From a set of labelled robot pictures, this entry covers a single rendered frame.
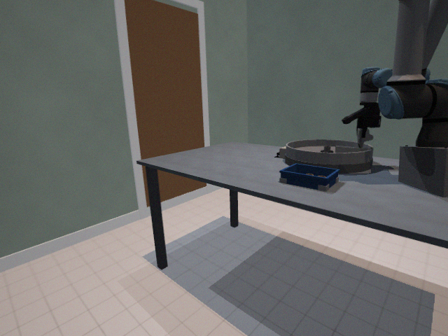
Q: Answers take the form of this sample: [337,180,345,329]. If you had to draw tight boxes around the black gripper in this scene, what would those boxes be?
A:
[356,102,382,148]

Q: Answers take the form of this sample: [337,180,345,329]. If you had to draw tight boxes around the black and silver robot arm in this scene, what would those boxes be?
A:
[360,0,448,148]

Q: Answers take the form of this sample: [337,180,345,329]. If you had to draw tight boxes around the blue open crate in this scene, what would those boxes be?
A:
[279,163,339,192]

